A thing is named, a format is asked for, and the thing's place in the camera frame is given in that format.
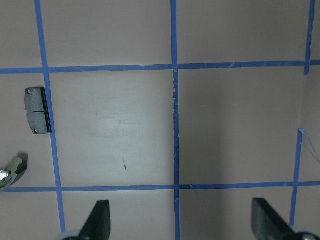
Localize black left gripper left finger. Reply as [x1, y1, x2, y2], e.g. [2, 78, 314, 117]
[56, 199, 111, 240]

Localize black brake pad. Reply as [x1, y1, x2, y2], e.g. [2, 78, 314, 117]
[24, 87, 52, 135]

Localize dark curved brake shoe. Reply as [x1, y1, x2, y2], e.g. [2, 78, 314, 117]
[0, 152, 28, 192]

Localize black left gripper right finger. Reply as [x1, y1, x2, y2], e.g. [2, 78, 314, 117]
[251, 197, 320, 240]

